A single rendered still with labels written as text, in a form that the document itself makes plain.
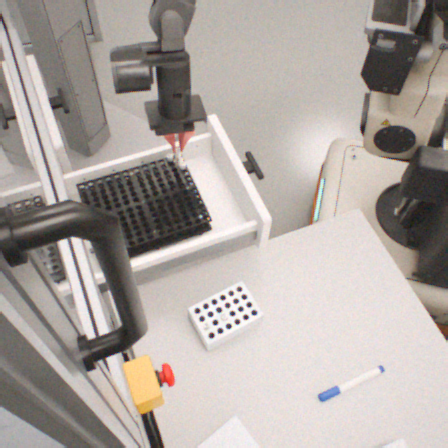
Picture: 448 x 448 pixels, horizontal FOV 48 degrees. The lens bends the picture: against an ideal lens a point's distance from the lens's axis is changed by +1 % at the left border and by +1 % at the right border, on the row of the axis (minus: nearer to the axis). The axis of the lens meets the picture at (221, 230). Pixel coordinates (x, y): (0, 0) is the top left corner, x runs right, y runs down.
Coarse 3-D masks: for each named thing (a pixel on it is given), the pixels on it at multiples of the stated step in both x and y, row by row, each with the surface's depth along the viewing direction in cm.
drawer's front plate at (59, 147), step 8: (32, 56) 115; (32, 64) 114; (32, 72) 112; (40, 80) 111; (40, 88) 110; (40, 96) 109; (40, 104) 108; (48, 104) 108; (48, 112) 106; (48, 120) 105; (56, 128) 104; (56, 136) 103; (56, 144) 102; (56, 152) 103; (64, 152) 104; (64, 160) 106; (64, 168) 108
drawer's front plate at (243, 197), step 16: (208, 128) 110; (224, 144) 103; (224, 160) 106; (240, 160) 101; (224, 176) 110; (240, 176) 99; (240, 192) 102; (256, 192) 97; (240, 208) 106; (256, 208) 96; (256, 240) 102
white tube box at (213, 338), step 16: (240, 288) 102; (208, 304) 99; (224, 304) 99; (240, 304) 99; (256, 304) 99; (192, 320) 99; (208, 320) 97; (240, 320) 98; (256, 320) 98; (208, 336) 97; (224, 336) 96
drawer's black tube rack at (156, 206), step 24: (168, 168) 103; (96, 192) 100; (120, 192) 100; (144, 192) 104; (168, 192) 100; (192, 192) 104; (120, 216) 97; (144, 216) 97; (168, 216) 97; (192, 216) 101; (144, 240) 94; (168, 240) 98
